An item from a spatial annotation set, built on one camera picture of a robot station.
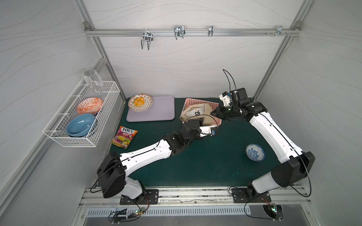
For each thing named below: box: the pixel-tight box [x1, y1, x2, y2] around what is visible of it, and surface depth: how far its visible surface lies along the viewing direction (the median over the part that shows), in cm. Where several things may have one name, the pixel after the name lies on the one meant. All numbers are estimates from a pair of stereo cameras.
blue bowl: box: [66, 113, 95, 138], surface depth 62 cm
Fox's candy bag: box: [110, 125, 139, 150], surface depth 97 cm
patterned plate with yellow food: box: [128, 93, 154, 113], surface depth 117 cm
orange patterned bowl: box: [76, 97, 104, 115], surface depth 72 cm
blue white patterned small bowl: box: [245, 143, 266, 162], surface depth 90 cm
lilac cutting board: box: [126, 95, 176, 122], surface depth 112 cm
